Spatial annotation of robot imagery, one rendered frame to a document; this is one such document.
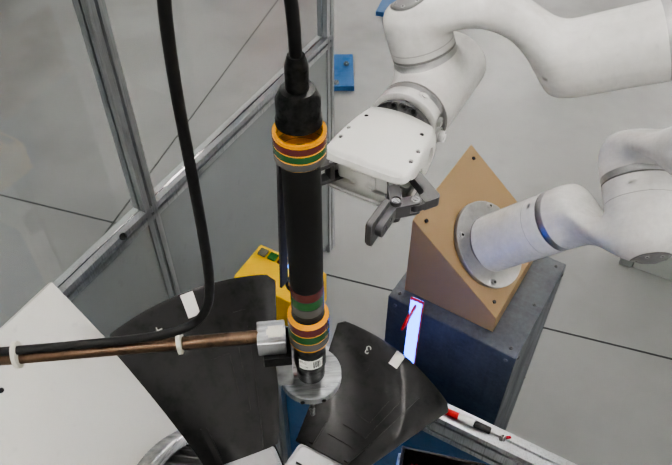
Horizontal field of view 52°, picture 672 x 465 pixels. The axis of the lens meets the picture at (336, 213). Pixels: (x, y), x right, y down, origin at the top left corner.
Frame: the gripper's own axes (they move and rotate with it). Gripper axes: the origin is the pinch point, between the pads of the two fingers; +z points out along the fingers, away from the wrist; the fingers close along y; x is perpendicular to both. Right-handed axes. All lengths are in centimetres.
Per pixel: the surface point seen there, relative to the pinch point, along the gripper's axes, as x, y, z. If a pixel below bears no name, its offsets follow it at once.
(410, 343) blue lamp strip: -59, 0, -28
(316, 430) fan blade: -46.6, 2.6, 1.0
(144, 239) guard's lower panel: -73, 70, -32
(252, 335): -11.3, 4.3, 10.3
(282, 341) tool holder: -11.3, 1.1, 9.4
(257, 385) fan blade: -31.3, 8.4, 5.9
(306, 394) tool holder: -19.9, -1.5, 9.4
